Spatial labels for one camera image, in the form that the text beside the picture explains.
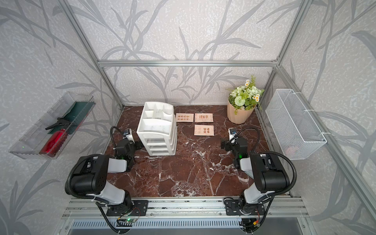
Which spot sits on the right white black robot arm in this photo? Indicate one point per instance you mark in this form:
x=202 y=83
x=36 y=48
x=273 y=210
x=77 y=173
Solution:
x=273 y=173

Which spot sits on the beige flower pot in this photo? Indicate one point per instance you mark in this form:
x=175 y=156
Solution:
x=238 y=116

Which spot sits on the green cloth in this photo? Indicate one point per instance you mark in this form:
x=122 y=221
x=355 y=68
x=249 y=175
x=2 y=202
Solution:
x=75 y=114

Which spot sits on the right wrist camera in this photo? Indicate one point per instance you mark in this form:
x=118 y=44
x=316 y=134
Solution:
x=232 y=133

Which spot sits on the pink postcard red characters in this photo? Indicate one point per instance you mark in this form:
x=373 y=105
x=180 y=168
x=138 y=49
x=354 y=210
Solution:
x=184 y=117

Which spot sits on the white plastic drawer organizer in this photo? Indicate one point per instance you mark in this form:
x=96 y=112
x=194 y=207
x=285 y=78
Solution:
x=157 y=129

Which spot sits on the red brush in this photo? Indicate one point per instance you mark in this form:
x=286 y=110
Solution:
x=54 y=143

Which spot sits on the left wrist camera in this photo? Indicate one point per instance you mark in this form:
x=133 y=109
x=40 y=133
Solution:
x=127 y=134

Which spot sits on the clear plastic wall tray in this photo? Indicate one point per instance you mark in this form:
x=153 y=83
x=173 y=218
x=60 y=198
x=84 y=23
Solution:
x=30 y=144

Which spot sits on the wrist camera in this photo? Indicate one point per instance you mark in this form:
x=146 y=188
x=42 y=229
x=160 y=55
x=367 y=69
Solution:
x=232 y=133
x=127 y=134

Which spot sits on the black clamp tool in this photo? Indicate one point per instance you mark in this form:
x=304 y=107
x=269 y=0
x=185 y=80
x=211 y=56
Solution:
x=62 y=123

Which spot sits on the white wire mesh basket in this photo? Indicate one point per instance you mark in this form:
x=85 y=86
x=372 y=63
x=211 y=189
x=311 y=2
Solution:
x=293 y=124

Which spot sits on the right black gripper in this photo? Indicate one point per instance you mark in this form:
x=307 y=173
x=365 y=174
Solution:
x=227 y=145

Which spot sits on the white green artificial flowers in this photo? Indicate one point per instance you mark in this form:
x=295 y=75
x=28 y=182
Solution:
x=247 y=96

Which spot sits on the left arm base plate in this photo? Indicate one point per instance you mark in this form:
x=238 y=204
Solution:
x=136 y=208

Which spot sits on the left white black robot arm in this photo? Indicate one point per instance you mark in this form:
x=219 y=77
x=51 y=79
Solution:
x=88 y=177

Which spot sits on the pink object in basket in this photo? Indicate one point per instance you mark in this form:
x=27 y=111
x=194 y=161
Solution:
x=291 y=151

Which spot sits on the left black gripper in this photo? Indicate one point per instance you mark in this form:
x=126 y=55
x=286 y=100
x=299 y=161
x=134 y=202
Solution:
x=138 y=147

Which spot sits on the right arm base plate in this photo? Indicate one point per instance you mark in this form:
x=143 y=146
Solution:
x=240 y=207

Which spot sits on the aluminium front rail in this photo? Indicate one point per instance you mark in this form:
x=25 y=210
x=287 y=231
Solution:
x=191 y=207

